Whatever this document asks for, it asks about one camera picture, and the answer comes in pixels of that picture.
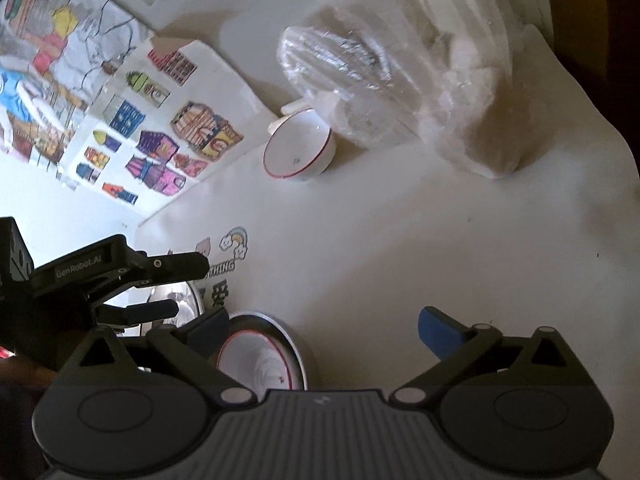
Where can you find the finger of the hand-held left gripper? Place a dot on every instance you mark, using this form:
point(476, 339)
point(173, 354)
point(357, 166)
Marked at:
point(175, 266)
point(145, 312)

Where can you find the plastic bag of white blocks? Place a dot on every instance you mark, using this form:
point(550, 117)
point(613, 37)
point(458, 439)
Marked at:
point(415, 70)

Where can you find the drawing of child with fan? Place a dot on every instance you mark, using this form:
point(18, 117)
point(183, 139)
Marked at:
point(55, 60)

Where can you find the steel bowl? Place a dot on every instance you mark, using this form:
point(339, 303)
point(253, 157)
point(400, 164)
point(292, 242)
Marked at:
point(300, 350)

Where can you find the white printed tablecloth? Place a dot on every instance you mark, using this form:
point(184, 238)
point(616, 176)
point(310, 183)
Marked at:
point(400, 240)

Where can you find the white bowl with red pattern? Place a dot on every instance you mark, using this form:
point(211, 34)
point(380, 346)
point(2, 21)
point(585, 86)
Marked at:
point(250, 365)

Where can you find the large steel plate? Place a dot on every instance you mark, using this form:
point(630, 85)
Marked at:
point(192, 305)

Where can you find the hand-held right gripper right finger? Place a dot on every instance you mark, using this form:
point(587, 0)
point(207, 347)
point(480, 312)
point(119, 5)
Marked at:
point(440, 334)

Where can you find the drawing of colourful houses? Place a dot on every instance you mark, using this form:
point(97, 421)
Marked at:
point(160, 125)

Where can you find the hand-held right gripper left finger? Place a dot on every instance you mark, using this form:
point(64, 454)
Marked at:
point(210, 330)

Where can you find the white bowl with red rim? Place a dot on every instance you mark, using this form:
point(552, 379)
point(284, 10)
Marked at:
point(295, 152)

